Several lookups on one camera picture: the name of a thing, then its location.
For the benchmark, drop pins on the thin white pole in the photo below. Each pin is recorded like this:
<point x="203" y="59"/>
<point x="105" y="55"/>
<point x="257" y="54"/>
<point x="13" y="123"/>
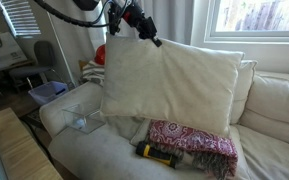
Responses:
<point x="60" y="46"/>

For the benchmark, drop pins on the cream fabric couch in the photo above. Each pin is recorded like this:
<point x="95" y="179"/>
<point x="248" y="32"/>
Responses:
<point x="94" y="155"/>

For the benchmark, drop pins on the grey white striped cloth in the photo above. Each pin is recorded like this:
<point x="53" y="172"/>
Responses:
<point x="92" y="73"/>

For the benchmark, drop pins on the white window frame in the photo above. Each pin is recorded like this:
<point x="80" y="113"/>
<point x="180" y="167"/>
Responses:
<point x="250" y="36"/>

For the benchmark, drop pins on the red patterned fringed blanket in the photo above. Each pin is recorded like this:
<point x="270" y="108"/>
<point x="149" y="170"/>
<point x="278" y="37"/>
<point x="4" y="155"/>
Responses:
<point x="197" y="141"/>

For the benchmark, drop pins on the red plastic hat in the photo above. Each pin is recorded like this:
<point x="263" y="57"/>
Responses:
<point x="100" y="55"/>

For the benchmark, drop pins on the lavender plastic bin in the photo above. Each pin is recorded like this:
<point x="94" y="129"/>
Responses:
<point x="45" y="91"/>

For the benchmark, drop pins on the grey office chair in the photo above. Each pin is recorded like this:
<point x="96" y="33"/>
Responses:
<point x="44" y="55"/>

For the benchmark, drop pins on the plump cream back cushion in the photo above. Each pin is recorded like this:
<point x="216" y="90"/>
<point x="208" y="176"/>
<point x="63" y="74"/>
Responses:
<point x="277" y="106"/>

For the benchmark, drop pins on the white paper bag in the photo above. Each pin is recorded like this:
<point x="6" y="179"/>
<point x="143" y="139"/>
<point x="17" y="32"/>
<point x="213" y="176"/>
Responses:
<point x="0" y="51"/>

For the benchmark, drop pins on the wide cream back cushion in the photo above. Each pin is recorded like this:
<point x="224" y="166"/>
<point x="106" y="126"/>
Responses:
<point x="245" y="90"/>

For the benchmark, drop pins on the light wooden table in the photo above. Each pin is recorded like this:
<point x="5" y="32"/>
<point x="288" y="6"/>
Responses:
<point x="20" y="150"/>

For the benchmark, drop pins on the clear plastic box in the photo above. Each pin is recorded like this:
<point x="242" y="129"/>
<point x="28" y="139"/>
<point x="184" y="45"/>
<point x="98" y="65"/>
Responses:
<point x="80" y="121"/>

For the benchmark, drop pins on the small cream pillow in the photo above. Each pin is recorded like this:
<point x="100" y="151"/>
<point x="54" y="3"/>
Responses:
<point x="170" y="86"/>

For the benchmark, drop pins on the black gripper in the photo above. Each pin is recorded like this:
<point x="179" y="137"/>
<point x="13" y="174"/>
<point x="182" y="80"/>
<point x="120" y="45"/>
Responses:
<point x="139" y="16"/>

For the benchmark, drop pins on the white window blind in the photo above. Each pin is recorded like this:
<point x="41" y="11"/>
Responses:
<point x="20" y="16"/>

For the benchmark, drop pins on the white curtain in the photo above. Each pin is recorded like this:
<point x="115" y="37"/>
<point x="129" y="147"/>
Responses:
<point x="174" y="20"/>

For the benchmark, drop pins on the yellow and black flashlight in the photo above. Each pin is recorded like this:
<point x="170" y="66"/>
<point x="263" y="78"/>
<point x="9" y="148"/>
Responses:
<point x="152" y="153"/>

